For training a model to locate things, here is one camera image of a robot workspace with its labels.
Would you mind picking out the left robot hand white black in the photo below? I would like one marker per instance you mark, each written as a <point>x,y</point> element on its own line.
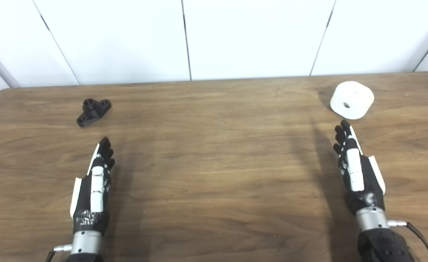
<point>97,183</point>

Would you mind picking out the black flanged holder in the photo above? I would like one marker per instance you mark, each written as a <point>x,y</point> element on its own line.
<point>92,110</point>

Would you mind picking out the round white piece with holes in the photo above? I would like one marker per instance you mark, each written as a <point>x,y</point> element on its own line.
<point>355,95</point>

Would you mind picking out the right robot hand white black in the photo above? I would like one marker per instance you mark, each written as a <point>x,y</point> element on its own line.
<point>355,171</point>

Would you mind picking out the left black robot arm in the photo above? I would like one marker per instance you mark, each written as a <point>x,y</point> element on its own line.
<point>86,244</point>

